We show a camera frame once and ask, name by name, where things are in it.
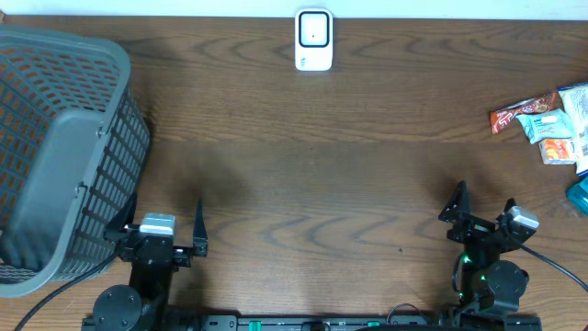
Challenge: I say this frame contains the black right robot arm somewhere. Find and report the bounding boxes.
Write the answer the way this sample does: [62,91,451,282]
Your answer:
[438,180,529,327]

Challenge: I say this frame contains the light blue snack packet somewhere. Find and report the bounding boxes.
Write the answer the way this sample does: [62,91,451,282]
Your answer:
[516,108,574,144]

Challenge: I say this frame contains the small orange snack box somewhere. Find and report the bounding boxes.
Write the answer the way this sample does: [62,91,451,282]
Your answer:
[538,139,578,165]

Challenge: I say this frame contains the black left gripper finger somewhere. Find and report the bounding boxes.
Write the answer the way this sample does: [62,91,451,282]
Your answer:
[192,200,208,248]
[103,192,137,242]

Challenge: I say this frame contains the grey plastic shopping basket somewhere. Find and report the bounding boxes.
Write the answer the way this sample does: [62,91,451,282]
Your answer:
[1,25,151,298]

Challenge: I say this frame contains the black camera cable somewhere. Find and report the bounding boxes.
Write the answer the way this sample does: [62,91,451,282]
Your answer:
[13,251,119,331]
[500,220,588,293]

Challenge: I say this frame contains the blue mouthwash bottle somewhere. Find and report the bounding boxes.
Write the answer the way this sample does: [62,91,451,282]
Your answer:
[566,177,588,216]

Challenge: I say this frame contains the beige snack bag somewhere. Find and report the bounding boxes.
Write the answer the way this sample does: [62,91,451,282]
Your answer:
[559,82,587,177]

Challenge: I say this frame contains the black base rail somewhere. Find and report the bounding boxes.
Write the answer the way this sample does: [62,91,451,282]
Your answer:
[81,314,543,331]

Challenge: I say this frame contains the red Top chocolate bar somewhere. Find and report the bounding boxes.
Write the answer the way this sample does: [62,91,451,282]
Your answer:
[490,92,558,134]

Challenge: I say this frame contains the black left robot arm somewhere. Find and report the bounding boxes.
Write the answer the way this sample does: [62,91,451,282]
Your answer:
[83,193,209,330]

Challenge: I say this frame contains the black left camera cable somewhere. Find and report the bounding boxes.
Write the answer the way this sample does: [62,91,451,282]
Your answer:
[13,251,119,331]

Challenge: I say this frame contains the black right camera cable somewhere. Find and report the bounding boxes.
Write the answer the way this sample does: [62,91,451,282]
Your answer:
[500,220,588,293]

